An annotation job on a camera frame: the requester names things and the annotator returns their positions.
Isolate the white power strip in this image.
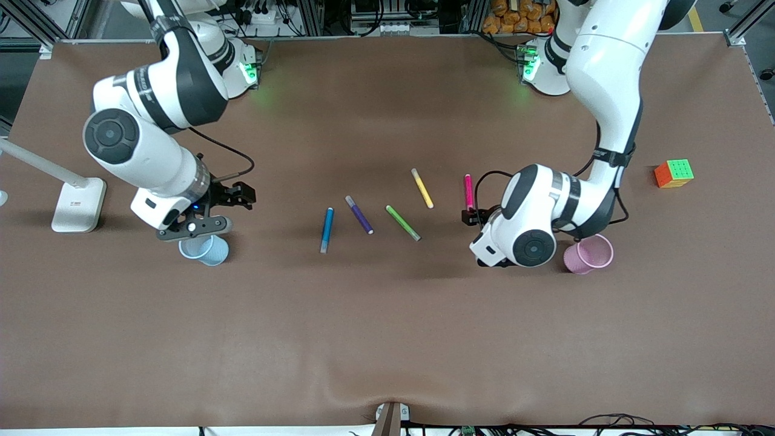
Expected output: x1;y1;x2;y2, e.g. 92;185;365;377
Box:
233;5;279;26

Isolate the white stand with pole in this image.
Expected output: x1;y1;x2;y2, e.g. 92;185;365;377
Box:
0;138;107;234

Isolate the green marker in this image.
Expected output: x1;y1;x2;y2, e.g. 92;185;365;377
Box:
386;205;421;242

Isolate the light blue plastic cup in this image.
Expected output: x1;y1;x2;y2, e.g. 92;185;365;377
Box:
179;233;229;267

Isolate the purple marker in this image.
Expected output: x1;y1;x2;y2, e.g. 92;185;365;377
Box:
345;195;374;235

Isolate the pile of orange objects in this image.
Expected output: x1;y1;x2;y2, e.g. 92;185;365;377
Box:
483;0;558;35

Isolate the yellow marker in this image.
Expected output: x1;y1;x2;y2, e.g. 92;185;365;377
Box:
411;168;434;210

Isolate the blue marker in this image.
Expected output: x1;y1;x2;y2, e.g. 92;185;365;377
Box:
320;207;335;254

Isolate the colourful puzzle cube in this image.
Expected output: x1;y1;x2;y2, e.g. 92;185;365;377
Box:
654;159;695;189

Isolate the pink plastic cup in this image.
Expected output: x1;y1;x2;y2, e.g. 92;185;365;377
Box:
563;234;614;276

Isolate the metal table clamp bracket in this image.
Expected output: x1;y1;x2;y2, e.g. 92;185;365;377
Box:
371;401;410;436

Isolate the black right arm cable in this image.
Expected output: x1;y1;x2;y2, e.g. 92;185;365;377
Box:
188;126;255;183

